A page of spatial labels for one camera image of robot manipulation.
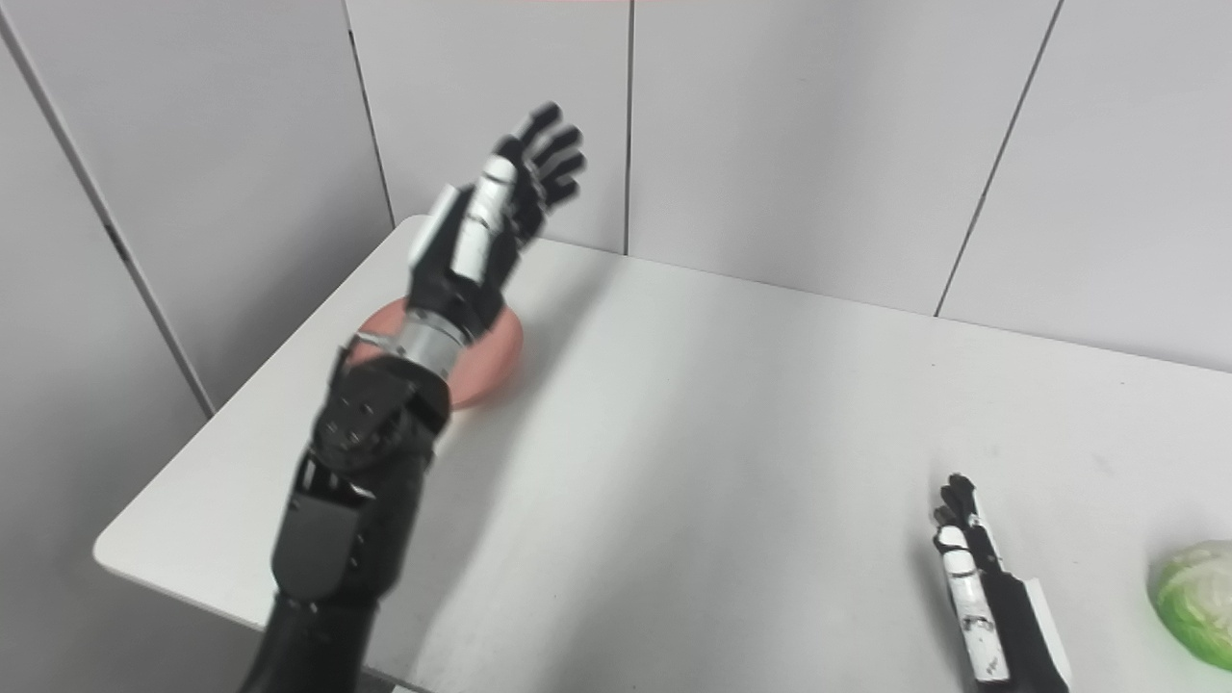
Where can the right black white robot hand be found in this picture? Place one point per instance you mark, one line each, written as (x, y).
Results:
(996, 606)

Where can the green white cabbage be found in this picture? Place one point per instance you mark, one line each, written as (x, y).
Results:
(1196, 602)

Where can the pink round plate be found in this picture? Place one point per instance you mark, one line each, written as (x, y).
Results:
(481, 361)

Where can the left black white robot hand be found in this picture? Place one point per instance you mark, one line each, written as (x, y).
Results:
(476, 241)

